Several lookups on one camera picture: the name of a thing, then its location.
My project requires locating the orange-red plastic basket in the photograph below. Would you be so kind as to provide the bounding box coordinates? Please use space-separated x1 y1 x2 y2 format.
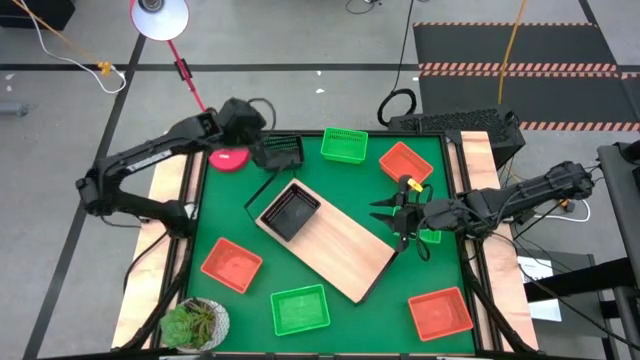
407 286 475 343
200 236 264 295
378 141 435 185

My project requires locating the green plastic basket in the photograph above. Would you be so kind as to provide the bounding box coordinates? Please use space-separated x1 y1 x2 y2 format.
319 126 370 165
392 204 443 245
269 283 332 337

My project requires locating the yellow-orange cable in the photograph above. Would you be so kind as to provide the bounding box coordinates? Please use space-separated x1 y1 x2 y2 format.
497 0 529 105

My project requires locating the black desk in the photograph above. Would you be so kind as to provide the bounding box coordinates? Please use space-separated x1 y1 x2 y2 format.
597 141 640 301

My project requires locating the green table mat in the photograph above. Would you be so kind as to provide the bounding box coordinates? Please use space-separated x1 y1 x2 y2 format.
185 134 476 355

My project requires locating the red desk lamp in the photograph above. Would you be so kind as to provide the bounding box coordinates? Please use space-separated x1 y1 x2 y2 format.
129 0 251 174

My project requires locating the black plastic basket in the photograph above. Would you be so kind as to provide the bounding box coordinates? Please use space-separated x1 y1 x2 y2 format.
249 134 306 172
259 182 322 243

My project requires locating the black metal stand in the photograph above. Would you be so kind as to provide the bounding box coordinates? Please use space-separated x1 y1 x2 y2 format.
522 257 640 360

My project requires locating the black coiled cable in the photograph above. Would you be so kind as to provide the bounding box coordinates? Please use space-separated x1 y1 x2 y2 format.
376 0 419 128

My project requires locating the white paper sheet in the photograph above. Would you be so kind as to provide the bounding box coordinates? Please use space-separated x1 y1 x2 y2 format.
527 298 564 323
517 255 555 284

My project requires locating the black box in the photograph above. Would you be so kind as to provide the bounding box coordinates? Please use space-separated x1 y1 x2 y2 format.
0 0 76 31

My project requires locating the thin black cable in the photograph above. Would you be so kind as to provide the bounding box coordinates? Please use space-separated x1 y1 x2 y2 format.
344 0 381 15

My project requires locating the short white cable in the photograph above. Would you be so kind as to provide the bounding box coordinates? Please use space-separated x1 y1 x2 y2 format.
532 199 592 224

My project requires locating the long white cable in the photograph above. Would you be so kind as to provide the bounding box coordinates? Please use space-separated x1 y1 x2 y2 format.
19 0 127 95

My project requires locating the potted succulent plant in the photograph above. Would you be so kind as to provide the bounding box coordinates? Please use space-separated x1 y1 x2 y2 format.
159 297 231 353

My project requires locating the black perforated computer case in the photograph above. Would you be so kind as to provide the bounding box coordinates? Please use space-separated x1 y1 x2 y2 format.
387 104 527 166

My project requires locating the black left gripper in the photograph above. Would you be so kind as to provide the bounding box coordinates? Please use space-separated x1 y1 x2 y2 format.
218 97 269 166

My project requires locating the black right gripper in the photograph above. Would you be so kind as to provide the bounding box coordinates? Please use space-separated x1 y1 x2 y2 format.
368 175 429 253

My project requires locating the orange cable with yellow plug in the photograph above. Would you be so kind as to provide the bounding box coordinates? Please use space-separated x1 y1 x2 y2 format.
9 0 112 76

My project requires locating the wooden table side board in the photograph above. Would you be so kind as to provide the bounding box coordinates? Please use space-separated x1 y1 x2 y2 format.
459 130 540 351
110 130 194 350

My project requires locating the wooden shelf with black frame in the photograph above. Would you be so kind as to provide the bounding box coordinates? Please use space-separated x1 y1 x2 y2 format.
243 172 401 305

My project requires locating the black hazard-striped floor mat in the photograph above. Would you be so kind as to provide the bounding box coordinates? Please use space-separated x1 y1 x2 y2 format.
412 20 619 72
417 69 640 132

